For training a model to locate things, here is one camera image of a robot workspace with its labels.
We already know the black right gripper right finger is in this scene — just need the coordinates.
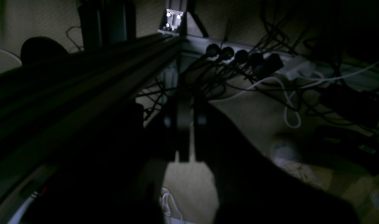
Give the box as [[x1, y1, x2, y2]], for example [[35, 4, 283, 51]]
[[194, 103, 360, 224]]

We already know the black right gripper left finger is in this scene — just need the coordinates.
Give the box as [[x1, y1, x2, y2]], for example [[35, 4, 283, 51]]
[[37, 103, 180, 224]]

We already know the white power strip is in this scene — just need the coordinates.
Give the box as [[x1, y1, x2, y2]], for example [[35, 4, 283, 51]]
[[183, 36, 317, 80]]

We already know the aluminium frame beam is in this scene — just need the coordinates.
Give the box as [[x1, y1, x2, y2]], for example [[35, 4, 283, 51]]
[[0, 34, 182, 169]]

